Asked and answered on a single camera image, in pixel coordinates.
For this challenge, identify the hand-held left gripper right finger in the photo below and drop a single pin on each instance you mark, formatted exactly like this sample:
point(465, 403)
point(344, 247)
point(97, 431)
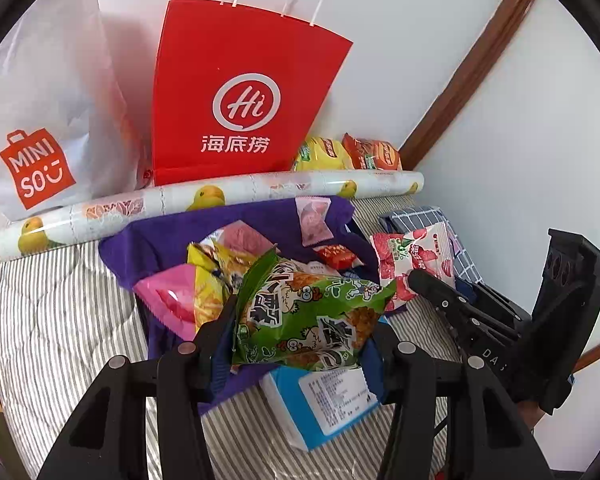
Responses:
point(372, 375)

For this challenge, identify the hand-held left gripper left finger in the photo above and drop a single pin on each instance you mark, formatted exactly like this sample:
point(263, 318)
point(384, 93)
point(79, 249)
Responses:
point(212, 360)

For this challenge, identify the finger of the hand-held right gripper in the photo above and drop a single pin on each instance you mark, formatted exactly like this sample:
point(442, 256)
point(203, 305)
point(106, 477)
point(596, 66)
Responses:
point(495, 302)
point(450, 305)

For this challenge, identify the strawberry print snack packet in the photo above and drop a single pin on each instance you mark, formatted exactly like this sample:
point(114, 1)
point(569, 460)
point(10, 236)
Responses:
point(415, 255)

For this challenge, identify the plain magenta snack packet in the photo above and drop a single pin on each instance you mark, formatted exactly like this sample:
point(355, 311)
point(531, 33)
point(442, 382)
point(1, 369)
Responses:
point(167, 300)

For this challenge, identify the green triangular snack packet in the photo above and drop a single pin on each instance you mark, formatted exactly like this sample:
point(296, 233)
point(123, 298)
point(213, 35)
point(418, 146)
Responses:
point(310, 315)

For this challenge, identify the red snack packet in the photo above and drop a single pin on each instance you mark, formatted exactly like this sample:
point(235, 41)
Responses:
point(337, 256)

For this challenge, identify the pink white printed snack packet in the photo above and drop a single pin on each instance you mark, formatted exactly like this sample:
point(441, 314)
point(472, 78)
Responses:
point(245, 237)

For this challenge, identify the pale pink snack packet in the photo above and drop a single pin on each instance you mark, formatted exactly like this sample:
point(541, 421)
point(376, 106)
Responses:
point(312, 220)

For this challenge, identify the wooden baseboard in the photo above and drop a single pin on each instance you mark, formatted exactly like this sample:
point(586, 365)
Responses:
point(597, 355)

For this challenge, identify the blue tissue box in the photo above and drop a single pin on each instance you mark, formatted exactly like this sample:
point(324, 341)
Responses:
point(320, 405)

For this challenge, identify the grey plaid folded cloth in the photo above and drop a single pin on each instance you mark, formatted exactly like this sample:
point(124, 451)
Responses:
point(420, 217)

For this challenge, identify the purple cloth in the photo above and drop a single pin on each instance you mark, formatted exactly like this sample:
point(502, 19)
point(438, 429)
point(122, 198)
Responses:
point(155, 240)

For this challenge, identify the striped quilt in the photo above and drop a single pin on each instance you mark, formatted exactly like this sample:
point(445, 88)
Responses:
point(70, 310)

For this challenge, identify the duck print paper roll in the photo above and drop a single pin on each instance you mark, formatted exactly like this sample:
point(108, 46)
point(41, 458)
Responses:
point(170, 197)

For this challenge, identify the red chip bag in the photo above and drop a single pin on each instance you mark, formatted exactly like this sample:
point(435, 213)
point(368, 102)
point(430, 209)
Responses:
point(375, 152)

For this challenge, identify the yellow chip bag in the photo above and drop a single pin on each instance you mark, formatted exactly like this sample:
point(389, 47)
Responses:
point(322, 155)

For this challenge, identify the red paper bag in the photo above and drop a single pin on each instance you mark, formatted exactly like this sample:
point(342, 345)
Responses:
point(230, 60)

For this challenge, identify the white plastic shopping bag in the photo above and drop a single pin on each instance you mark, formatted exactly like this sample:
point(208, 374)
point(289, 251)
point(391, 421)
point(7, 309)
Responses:
point(45, 85)

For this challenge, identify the brown wooden door frame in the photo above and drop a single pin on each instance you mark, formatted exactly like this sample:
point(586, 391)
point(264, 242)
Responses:
point(470, 70)

